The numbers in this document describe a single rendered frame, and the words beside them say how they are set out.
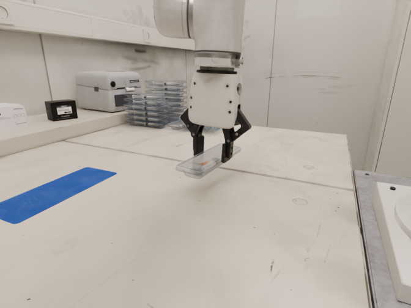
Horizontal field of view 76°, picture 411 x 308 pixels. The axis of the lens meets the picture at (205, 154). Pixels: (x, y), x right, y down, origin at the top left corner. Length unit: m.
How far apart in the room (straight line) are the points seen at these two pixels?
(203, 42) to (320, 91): 1.99
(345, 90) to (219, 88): 1.99
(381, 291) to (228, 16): 0.42
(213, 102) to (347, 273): 0.33
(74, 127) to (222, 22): 0.69
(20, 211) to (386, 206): 0.59
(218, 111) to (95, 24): 1.08
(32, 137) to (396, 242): 0.90
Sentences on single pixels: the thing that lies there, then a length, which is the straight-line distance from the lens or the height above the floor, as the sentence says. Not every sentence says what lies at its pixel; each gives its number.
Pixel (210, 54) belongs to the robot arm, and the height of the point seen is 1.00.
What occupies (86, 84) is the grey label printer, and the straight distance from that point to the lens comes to 1.30.
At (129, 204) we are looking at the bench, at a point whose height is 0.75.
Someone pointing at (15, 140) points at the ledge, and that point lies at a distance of 0.92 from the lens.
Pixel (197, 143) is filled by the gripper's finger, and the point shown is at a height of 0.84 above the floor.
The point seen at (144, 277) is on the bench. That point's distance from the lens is 0.35.
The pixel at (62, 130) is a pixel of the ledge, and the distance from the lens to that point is 0.99.
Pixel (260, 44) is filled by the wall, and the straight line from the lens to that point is 2.49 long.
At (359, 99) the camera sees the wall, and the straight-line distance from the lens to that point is 2.42.
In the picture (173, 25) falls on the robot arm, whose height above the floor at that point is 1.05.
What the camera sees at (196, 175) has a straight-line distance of 0.45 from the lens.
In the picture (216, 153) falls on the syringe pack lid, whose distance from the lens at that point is 0.55.
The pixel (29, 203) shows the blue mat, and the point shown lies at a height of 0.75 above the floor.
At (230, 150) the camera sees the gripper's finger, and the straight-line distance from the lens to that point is 0.51.
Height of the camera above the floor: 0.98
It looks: 18 degrees down
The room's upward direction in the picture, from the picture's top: straight up
